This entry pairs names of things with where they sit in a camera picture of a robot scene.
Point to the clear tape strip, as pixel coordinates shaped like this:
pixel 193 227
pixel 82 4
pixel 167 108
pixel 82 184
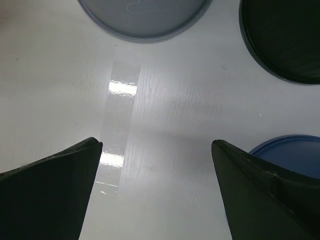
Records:
pixel 122 90

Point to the blue plastic bucket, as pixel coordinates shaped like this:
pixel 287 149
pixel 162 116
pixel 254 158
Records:
pixel 296 152

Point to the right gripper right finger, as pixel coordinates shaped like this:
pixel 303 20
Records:
pixel 264 201

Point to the grey plastic bucket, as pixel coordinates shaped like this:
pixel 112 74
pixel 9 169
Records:
pixel 145 21

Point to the black ribbed waste bin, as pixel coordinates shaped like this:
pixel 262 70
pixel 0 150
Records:
pixel 283 37

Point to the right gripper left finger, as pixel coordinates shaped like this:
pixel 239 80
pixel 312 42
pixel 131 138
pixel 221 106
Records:
pixel 48 199

